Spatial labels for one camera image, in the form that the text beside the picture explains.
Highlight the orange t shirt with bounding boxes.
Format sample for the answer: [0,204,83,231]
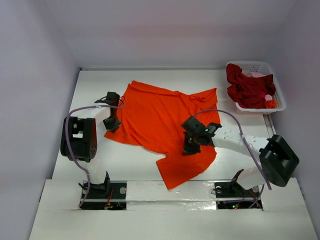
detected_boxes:
[104,81,221,190]

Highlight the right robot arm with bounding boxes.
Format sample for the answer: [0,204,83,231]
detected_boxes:
[181,116,300,198]

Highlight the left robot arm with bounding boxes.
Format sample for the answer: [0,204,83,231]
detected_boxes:
[60,91,125,199]

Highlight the dark red t shirt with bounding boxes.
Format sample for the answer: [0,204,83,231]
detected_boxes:
[226,63,277,110]

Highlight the white plastic basket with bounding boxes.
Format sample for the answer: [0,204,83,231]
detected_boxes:
[226,60,286,115]

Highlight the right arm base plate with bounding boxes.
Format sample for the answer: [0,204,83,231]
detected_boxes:
[211,181,263,210]

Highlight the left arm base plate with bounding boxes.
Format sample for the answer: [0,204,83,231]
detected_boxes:
[80,181,127,211]

